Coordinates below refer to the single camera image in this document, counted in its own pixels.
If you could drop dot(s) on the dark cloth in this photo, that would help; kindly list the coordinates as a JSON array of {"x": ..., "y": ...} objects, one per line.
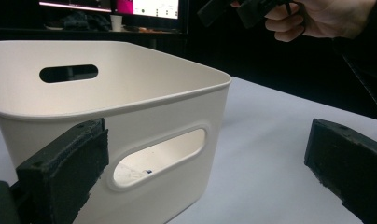
[{"x": 84, "y": 21}]

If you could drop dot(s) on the dark desk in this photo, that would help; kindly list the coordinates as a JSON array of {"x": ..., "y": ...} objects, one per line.
[{"x": 84, "y": 34}]

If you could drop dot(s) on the computer monitor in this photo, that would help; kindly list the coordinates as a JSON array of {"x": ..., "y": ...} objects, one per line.
[
  {"x": 155, "y": 7},
  {"x": 74, "y": 4}
]

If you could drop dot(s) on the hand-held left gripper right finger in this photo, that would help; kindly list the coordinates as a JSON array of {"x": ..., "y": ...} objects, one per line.
[{"x": 351, "y": 165}]

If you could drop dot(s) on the white plastic storage bin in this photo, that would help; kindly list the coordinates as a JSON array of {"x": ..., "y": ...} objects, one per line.
[{"x": 140, "y": 81}]

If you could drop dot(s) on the white shuttlecock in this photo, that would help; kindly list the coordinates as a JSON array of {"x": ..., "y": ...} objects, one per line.
[{"x": 148, "y": 171}]

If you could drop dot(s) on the white paper cup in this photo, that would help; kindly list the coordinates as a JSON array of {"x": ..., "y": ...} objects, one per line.
[{"x": 116, "y": 23}]

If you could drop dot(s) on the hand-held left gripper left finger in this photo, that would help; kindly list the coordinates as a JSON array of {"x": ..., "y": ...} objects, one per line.
[{"x": 62, "y": 174}]

